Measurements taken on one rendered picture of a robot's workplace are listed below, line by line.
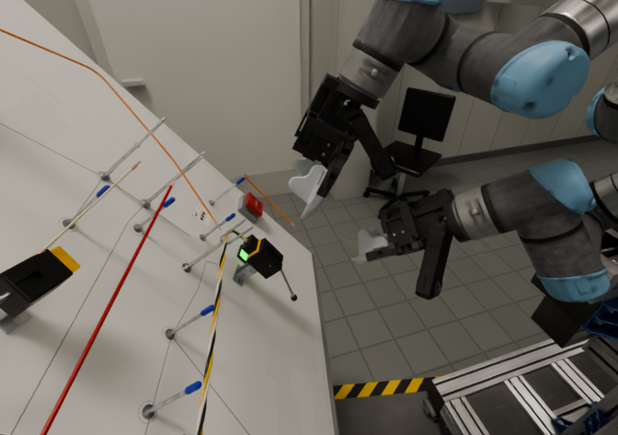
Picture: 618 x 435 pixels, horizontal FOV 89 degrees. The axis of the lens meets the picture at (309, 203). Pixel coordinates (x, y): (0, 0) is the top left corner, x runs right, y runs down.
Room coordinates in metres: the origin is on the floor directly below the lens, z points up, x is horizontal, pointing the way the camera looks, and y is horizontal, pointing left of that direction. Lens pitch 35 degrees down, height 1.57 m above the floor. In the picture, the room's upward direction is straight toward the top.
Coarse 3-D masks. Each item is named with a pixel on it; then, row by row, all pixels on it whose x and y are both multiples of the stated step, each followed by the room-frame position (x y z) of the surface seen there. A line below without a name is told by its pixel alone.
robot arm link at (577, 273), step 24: (528, 240) 0.32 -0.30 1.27; (552, 240) 0.31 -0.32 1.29; (576, 240) 0.30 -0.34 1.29; (600, 240) 0.33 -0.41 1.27; (552, 264) 0.30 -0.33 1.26; (576, 264) 0.29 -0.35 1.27; (600, 264) 0.29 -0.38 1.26; (552, 288) 0.29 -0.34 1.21; (576, 288) 0.28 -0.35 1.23; (600, 288) 0.27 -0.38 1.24
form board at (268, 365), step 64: (0, 0) 0.61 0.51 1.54; (0, 64) 0.48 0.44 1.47; (64, 64) 0.59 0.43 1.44; (0, 128) 0.38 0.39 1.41; (64, 128) 0.46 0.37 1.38; (128, 128) 0.57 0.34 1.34; (0, 192) 0.30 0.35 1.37; (64, 192) 0.35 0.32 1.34; (128, 192) 0.43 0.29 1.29; (192, 192) 0.55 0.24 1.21; (0, 256) 0.23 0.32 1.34; (128, 256) 0.32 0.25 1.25; (192, 256) 0.39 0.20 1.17; (64, 320) 0.20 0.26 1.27; (128, 320) 0.24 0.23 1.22; (256, 320) 0.35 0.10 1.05; (0, 384) 0.13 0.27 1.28; (64, 384) 0.15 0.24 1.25; (128, 384) 0.17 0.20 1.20; (256, 384) 0.24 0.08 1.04; (320, 384) 0.31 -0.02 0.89
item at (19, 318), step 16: (32, 256) 0.20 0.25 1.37; (48, 256) 0.21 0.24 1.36; (16, 272) 0.18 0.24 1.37; (32, 272) 0.19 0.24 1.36; (48, 272) 0.19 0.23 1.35; (64, 272) 0.20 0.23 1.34; (0, 288) 0.17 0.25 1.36; (16, 288) 0.17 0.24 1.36; (32, 288) 0.18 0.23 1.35; (48, 288) 0.18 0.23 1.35; (0, 304) 0.17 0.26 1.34; (16, 304) 0.17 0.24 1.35; (32, 304) 0.18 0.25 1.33; (0, 320) 0.17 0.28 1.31; (16, 320) 0.18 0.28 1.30
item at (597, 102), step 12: (612, 84) 0.67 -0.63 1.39; (600, 96) 0.70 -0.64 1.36; (612, 96) 0.65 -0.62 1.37; (588, 108) 0.70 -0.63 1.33; (600, 108) 0.68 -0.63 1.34; (612, 108) 0.64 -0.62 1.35; (588, 120) 0.69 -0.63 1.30; (600, 120) 0.67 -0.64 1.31; (612, 120) 0.64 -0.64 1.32; (600, 132) 0.67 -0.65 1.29; (612, 132) 0.64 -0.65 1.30
